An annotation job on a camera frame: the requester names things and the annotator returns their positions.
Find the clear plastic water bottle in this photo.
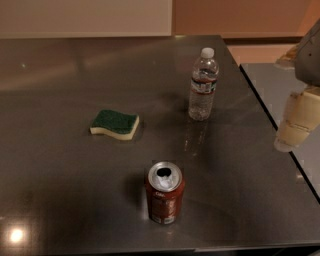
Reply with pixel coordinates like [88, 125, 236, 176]
[188, 48, 219, 121]

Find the red soda can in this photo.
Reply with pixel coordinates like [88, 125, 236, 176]
[145, 161, 185, 225]

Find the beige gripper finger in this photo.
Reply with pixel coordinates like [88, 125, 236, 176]
[275, 45, 298, 69]
[274, 85, 320, 152]

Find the green and yellow sponge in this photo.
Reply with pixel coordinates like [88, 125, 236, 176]
[90, 110, 140, 141]

